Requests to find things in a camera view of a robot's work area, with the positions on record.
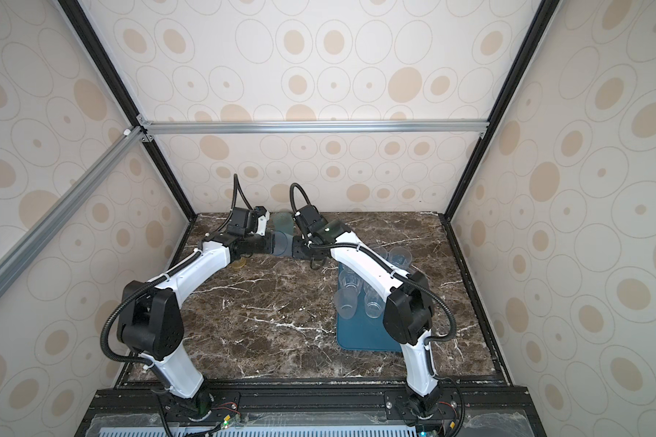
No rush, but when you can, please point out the yellow plastic cup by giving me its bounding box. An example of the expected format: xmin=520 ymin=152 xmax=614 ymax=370
xmin=230 ymin=256 xmax=250 ymax=269

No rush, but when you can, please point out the clear textured cup front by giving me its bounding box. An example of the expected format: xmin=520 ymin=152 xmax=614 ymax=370
xmin=364 ymin=285 xmax=386 ymax=320

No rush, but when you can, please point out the left diagonal aluminium bar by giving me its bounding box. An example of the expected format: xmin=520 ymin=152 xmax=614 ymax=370
xmin=0 ymin=127 xmax=144 ymax=299

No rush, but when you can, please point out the small clear cup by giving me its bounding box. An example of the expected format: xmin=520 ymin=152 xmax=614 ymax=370
xmin=372 ymin=245 xmax=389 ymax=260

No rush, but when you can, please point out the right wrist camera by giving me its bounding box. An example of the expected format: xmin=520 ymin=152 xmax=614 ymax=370
xmin=293 ymin=205 xmax=328 ymax=238

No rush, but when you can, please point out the blue frosted cup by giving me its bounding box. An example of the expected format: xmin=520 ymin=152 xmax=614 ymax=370
xmin=273 ymin=231 xmax=293 ymax=258

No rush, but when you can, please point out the clear textured cup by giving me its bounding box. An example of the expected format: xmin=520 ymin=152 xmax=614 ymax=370
xmin=338 ymin=266 xmax=363 ymax=296
xmin=364 ymin=285 xmax=386 ymax=320

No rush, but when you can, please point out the frosted grey cup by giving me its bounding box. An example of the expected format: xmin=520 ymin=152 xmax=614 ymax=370
xmin=333 ymin=287 xmax=359 ymax=320

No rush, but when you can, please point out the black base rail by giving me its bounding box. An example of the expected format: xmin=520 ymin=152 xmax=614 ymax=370
xmin=76 ymin=383 xmax=545 ymax=436

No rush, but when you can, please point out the clear faceted cup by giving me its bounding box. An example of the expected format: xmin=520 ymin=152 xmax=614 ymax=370
xmin=388 ymin=247 xmax=413 ymax=269

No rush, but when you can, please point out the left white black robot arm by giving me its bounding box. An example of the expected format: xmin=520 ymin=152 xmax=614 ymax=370
xmin=100 ymin=175 xmax=273 ymax=399

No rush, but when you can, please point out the horizontal aluminium frame bar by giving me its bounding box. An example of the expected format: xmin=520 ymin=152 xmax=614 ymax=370
xmin=142 ymin=119 xmax=488 ymax=135

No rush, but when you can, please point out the left black frame post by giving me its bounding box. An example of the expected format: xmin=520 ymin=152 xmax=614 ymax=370
xmin=56 ymin=0 xmax=197 ymax=222

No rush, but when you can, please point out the teal plastic tray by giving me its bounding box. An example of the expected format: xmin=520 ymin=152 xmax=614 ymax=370
xmin=336 ymin=263 xmax=401 ymax=353

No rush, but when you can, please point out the green frosted cup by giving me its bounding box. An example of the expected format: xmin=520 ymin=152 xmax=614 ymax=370
xmin=271 ymin=211 xmax=294 ymax=235

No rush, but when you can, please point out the right black frame post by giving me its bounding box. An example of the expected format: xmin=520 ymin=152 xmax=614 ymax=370
xmin=444 ymin=0 xmax=559 ymax=220

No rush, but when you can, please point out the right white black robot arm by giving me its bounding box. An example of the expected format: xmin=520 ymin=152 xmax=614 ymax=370
xmin=289 ymin=182 xmax=457 ymax=417

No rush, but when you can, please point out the black frame post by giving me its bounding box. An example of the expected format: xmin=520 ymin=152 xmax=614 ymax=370
xmin=444 ymin=0 xmax=559 ymax=220
xmin=56 ymin=0 xmax=197 ymax=222

